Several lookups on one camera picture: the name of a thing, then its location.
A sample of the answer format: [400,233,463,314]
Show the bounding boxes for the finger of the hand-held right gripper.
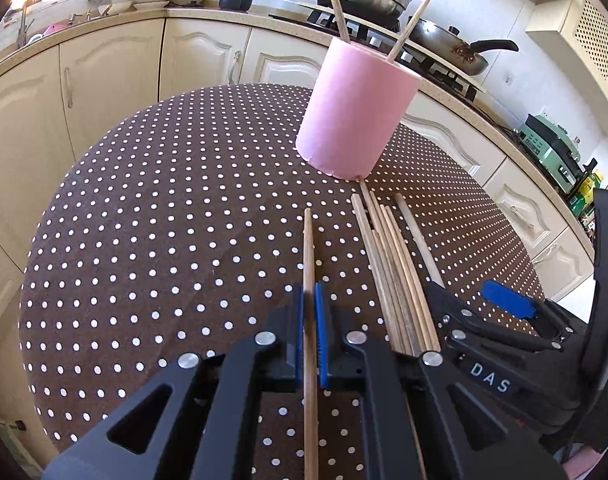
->
[483,280,592,346]
[423,281,560,362]

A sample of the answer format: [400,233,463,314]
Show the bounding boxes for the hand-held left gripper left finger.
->
[41,285,307,480]

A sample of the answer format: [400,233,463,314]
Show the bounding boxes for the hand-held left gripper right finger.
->
[314,284,570,480]

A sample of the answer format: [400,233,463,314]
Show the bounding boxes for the wooden chopstick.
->
[303,207,319,480]
[319,0,351,44]
[386,0,442,63]

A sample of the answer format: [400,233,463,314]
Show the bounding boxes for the pile of wooden chopsticks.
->
[351,182,447,357]

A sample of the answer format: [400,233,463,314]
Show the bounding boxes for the pink cup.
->
[295,37,423,182]

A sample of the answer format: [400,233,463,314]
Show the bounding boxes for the green and yellow bottles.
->
[569,170,605,221]

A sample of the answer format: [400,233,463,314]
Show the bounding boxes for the green countertop appliance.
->
[520,114,582,193]

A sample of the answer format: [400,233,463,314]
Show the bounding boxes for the dark frying pan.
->
[409,17,520,77]

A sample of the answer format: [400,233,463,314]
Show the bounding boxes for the black gas stove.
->
[269,0,490,106]

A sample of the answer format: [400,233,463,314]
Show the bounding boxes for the cream kitchen base cabinets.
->
[0,17,597,461]

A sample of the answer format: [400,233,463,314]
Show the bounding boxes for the beige kitchen countertop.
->
[0,5,597,261]

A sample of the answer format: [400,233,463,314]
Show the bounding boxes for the metal sink faucet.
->
[14,4,35,47]

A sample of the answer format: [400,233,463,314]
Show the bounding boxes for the cream lattice wall cabinet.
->
[526,0,608,111]

